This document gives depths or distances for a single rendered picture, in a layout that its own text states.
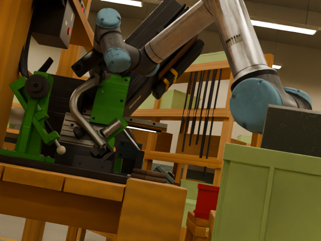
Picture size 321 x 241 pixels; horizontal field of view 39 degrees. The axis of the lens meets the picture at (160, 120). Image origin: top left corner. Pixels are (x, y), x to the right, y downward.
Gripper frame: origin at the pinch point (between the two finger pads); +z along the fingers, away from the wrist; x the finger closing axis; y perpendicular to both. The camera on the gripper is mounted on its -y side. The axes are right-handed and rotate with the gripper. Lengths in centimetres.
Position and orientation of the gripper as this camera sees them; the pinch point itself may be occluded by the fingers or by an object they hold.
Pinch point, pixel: (93, 81)
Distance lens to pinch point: 170.2
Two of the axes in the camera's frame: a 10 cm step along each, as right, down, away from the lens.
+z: -2.1, 4.8, 8.5
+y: 7.9, -4.4, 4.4
